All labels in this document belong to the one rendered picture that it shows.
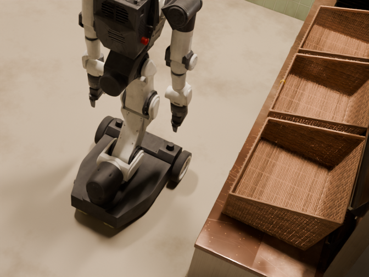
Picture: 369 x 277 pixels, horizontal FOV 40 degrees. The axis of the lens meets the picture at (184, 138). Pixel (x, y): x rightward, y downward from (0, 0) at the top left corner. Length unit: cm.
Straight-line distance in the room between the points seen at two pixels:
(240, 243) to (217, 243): 10
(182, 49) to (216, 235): 81
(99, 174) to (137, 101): 43
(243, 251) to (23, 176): 148
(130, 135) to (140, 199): 35
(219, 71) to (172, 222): 143
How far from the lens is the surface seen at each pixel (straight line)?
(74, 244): 287
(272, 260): 227
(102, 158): 279
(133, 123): 276
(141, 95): 258
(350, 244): 212
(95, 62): 258
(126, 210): 278
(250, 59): 414
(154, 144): 306
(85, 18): 236
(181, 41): 215
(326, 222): 215
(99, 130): 314
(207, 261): 231
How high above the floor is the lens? 247
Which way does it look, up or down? 47 degrees down
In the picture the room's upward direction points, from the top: 11 degrees clockwise
